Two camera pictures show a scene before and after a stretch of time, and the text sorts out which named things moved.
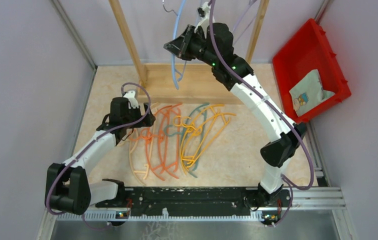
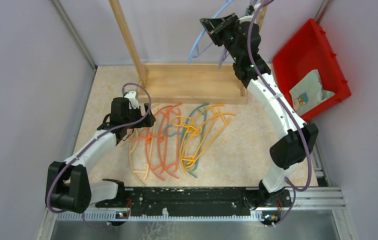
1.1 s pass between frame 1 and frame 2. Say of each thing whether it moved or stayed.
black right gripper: moved
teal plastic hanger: stayed
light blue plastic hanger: moved
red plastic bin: stayed
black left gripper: stayed
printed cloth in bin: stayed
